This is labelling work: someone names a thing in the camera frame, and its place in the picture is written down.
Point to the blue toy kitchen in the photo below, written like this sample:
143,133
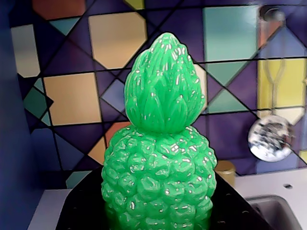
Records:
72,100

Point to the green toy pineapple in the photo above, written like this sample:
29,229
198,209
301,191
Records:
158,167

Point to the steel toy skimmer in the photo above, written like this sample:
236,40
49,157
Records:
271,141

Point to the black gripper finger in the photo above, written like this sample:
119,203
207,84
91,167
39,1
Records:
79,206

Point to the gold faucet knob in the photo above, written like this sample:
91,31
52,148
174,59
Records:
226,173

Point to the gray toy sink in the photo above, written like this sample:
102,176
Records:
278,213

